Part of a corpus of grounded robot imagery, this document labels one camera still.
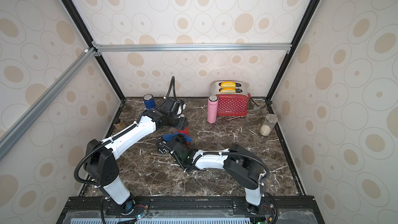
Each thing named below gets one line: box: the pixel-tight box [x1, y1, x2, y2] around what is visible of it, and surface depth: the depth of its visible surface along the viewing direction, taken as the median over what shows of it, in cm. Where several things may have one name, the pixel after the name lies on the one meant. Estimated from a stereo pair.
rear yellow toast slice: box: [220, 81, 236, 89], surface depth 103 cm
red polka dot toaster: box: [210, 80, 252, 117], surface depth 102 cm
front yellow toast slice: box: [220, 87, 236, 94], surface depth 99 cm
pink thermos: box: [207, 94, 219, 124], surface depth 97 cm
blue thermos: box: [143, 93, 157, 110], surface depth 94 cm
